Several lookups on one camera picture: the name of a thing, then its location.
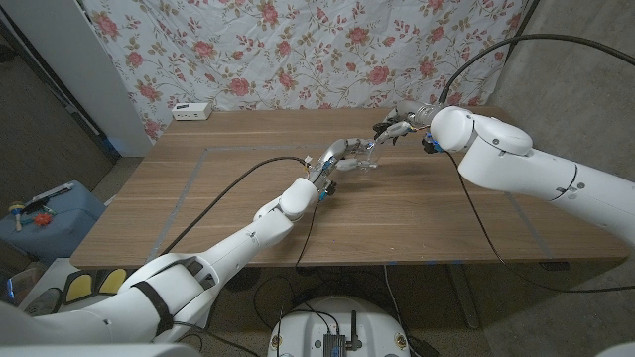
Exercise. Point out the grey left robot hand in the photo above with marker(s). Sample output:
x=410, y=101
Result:
x=340, y=151

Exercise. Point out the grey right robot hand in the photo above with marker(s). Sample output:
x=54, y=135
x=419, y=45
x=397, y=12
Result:
x=409, y=116

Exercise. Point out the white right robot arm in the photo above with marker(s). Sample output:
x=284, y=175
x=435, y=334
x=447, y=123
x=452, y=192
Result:
x=541, y=163

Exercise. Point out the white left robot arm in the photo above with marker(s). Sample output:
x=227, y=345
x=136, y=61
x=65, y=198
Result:
x=223, y=258

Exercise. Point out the floral backdrop cloth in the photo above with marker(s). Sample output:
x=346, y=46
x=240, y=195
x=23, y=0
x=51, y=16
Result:
x=307, y=54

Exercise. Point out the black backdrop pole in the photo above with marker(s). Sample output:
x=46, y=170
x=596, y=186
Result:
x=521, y=27

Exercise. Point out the white power strip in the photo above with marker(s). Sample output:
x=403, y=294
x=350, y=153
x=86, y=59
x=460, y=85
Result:
x=191, y=111

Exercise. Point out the round black floor fan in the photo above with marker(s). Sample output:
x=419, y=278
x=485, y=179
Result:
x=243, y=279

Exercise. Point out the white robot torso base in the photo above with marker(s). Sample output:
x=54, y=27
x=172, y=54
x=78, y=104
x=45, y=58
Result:
x=307, y=327

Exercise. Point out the white table leg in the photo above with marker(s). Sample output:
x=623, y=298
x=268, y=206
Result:
x=464, y=297

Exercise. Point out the yellow and black pad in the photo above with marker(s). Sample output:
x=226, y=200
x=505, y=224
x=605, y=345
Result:
x=89, y=285

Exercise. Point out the blue storage box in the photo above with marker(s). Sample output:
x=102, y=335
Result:
x=64, y=233

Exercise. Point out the red toy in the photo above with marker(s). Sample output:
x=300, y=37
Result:
x=42, y=219

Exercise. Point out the yellow toy maraca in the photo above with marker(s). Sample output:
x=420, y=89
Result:
x=16, y=210

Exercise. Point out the white wall panel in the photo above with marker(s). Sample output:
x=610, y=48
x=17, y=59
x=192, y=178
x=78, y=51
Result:
x=74, y=59

